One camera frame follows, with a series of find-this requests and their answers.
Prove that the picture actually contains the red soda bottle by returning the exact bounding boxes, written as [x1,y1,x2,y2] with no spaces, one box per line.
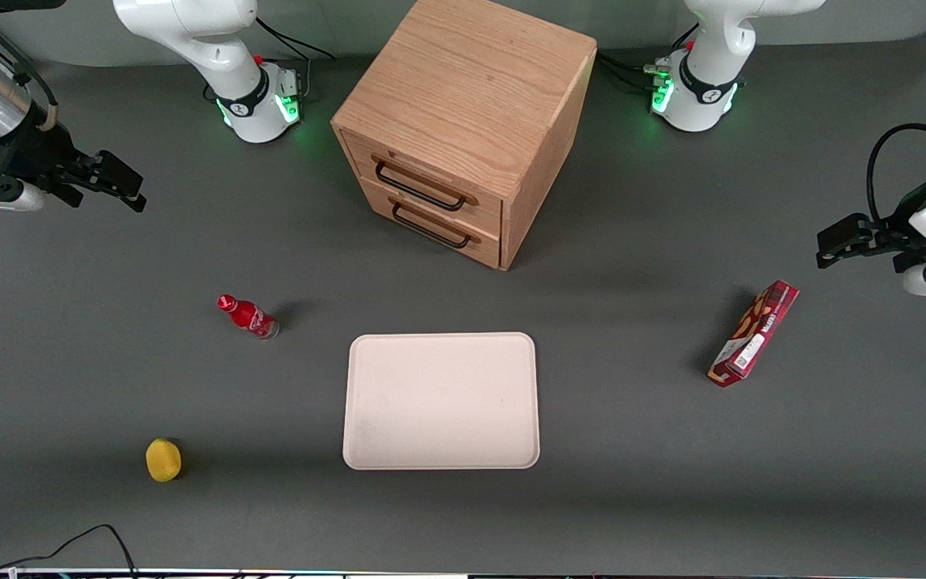
[216,294,281,341]

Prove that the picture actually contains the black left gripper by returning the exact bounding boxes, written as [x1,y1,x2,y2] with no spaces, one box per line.
[816,179,926,274]

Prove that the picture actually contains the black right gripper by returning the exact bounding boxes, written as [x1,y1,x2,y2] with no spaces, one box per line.
[0,119,148,214]

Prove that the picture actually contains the red snack box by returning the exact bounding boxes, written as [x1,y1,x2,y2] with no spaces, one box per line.
[707,279,801,388]

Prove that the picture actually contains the wooden drawer cabinet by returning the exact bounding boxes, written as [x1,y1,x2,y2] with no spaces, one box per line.
[330,0,599,273]

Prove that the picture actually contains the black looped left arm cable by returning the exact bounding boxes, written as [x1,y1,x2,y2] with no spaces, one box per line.
[867,122,926,226]

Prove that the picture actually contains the black left arm base cables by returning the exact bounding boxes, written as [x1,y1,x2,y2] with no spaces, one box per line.
[596,23,701,91]

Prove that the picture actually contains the beige plastic tray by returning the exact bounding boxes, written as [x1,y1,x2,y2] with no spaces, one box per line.
[342,331,541,471]

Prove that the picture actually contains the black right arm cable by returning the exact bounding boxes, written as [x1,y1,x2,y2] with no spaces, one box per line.
[0,6,59,131]

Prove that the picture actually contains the black cable at table edge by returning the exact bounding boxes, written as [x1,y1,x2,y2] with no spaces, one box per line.
[0,524,139,579]

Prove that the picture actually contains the yellow lemon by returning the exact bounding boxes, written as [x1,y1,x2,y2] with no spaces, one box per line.
[145,437,183,483]

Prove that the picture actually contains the black arm base cables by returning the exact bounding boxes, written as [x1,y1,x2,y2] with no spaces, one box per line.
[254,16,337,101]
[596,23,701,91]

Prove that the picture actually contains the black right arm base cables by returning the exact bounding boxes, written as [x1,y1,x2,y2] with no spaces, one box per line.
[254,16,337,101]

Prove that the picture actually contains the wooden drawer with black handle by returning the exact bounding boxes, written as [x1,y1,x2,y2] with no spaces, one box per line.
[340,131,504,226]
[359,175,502,269]

